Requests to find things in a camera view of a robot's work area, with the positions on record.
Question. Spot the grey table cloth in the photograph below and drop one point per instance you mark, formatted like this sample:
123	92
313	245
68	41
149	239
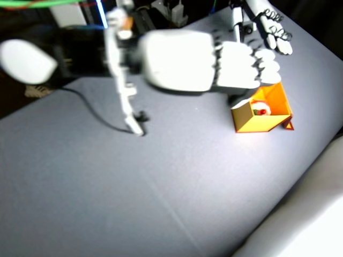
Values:
107	187

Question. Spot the white panel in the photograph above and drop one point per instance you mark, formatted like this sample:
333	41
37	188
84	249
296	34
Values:
68	16

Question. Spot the yellow box with red cover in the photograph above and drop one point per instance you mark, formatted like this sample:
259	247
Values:
257	124

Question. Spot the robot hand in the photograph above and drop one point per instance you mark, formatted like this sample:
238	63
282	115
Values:
270	29
179	61

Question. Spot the white backdrop sheet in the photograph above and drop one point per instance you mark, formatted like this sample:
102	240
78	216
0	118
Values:
308	214

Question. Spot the grey metal block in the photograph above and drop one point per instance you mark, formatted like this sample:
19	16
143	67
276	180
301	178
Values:
179	13

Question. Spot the small red white object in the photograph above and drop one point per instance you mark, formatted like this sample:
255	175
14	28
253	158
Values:
261	107

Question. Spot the blue lit strip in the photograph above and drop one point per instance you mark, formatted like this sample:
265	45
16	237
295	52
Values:
102	13

